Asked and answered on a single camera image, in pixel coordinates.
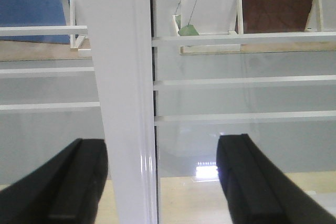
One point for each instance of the green bag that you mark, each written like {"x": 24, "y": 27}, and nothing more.
{"x": 188, "y": 30}

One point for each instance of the white wooden base frame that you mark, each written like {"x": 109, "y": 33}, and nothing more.
{"x": 74, "y": 17}

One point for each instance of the white framed sliding glass door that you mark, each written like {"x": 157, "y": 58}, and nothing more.
{"x": 50, "y": 97}

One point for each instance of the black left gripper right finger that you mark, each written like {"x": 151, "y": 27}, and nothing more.
{"x": 257, "y": 191}

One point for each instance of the blue wall panel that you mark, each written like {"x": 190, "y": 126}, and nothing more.
{"x": 19, "y": 13}

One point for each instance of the brown wooden panel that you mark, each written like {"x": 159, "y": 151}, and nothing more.
{"x": 275, "y": 16}

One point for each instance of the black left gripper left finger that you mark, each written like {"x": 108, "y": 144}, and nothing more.
{"x": 66, "y": 189}

